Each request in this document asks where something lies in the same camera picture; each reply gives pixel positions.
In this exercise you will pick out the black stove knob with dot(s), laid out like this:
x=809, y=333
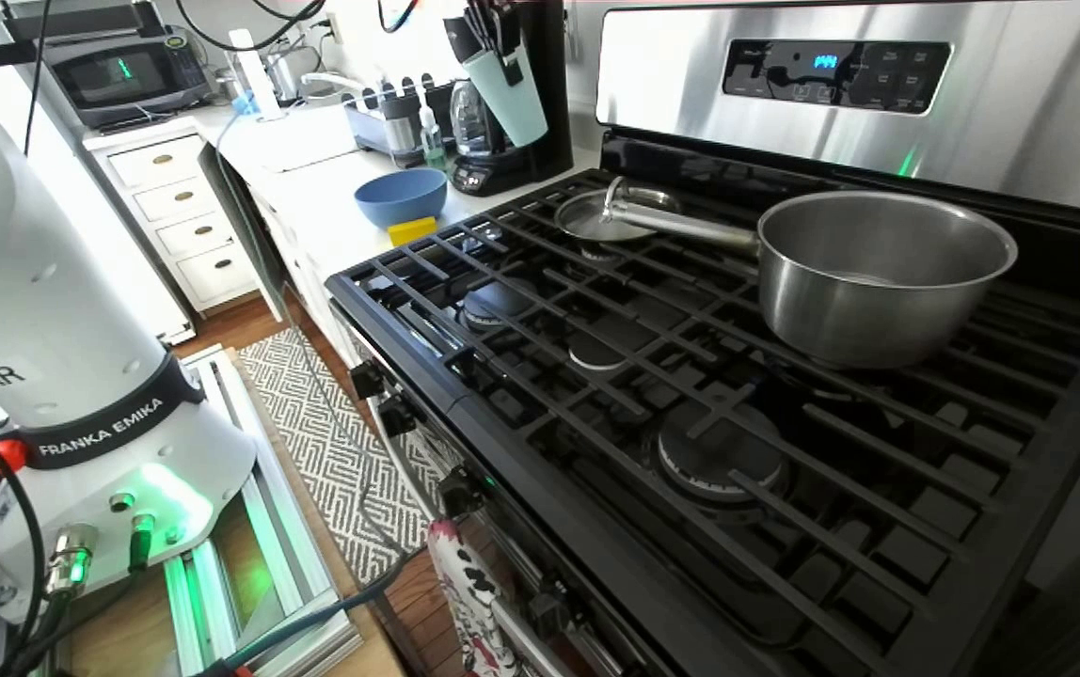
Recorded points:
x=397, y=415
x=458, y=491
x=551, y=609
x=369, y=378

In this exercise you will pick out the grey patterned rug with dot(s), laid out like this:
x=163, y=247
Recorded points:
x=335, y=451

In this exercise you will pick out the glass coffee carafe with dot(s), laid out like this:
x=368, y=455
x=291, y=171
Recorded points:
x=473, y=126

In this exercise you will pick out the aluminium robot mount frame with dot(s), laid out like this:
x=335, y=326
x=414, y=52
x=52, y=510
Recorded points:
x=275, y=564

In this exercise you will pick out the black drip coffee maker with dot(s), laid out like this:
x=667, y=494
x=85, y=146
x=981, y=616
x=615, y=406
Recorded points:
x=543, y=126

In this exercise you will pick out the yellow sponge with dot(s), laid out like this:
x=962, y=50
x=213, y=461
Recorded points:
x=414, y=229

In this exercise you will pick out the stainless steel pot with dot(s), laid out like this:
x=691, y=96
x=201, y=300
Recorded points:
x=877, y=283

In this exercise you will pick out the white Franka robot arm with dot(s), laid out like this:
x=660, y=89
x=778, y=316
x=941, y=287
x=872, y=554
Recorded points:
x=52, y=339

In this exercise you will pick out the stainless gas stove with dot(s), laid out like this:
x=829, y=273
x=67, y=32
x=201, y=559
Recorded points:
x=738, y=451

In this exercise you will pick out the blue plastic bowl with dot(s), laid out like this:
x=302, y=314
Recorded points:
x=399, y=195

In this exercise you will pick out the red white oven towel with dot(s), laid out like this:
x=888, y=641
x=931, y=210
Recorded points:
x=468, y=601

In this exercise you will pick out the white drawer cabinet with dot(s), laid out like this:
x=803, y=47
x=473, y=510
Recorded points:
x=182, y=225

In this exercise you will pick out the black toaster oven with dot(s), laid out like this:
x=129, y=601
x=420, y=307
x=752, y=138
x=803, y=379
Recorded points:
x=127, y=76

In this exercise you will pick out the white spray bottle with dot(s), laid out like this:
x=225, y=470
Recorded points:
x=257, y=76

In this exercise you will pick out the blue caddy with bottles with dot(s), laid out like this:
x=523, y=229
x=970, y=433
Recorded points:
x=385, y=129

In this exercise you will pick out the glass pot lid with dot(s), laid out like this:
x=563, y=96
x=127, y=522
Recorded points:
x=609, y=216

